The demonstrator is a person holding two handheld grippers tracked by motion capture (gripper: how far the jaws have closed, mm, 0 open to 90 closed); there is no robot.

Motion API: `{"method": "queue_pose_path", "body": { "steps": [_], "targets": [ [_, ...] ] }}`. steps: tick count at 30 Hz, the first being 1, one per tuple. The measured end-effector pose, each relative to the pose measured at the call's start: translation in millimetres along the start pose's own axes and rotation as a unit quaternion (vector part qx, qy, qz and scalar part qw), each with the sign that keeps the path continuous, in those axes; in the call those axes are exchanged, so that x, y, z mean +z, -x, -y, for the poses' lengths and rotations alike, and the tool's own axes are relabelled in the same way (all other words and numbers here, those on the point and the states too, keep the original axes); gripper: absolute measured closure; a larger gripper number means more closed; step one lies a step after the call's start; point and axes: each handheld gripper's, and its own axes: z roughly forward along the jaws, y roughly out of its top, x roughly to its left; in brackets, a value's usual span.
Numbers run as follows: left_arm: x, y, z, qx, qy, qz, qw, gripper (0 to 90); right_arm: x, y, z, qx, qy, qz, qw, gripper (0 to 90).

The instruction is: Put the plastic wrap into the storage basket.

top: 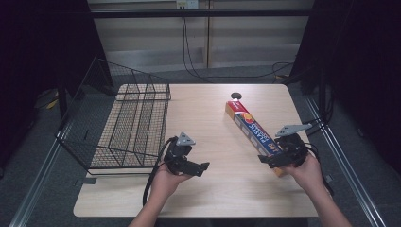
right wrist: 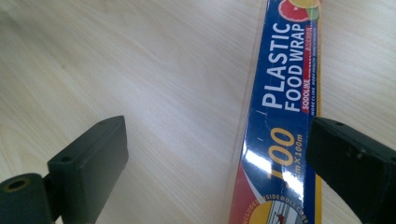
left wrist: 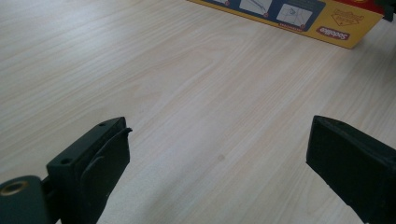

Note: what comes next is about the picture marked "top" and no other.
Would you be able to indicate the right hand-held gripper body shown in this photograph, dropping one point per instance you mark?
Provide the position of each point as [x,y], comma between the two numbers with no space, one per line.
[294,148]

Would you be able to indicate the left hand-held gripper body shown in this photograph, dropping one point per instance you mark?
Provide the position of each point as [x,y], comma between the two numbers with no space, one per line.
[176,154]

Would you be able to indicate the blue red plastic wrap box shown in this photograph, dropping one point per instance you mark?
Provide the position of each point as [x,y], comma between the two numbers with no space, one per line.
[252,127]

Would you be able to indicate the person's right hand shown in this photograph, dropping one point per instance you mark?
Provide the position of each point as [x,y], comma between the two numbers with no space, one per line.
[304,175]

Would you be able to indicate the person's left hand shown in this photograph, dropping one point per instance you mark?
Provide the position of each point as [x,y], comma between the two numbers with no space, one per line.
[167,184]

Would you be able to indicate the black curtain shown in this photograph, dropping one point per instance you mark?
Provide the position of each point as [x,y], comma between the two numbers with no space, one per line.
[41,47]
[362,63]

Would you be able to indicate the yellow grey floor object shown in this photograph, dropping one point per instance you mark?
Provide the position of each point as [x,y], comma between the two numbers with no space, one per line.
[47,100]

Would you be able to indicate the metal floor rail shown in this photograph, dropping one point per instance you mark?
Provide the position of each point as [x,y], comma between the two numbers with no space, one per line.
[343,164]
[34,189]

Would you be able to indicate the black horizontal frame bar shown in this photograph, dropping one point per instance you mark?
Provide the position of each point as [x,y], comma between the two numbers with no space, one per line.
[201,13]

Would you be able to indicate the white wall socket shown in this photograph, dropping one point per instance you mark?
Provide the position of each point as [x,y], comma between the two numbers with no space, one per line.
[187,3]

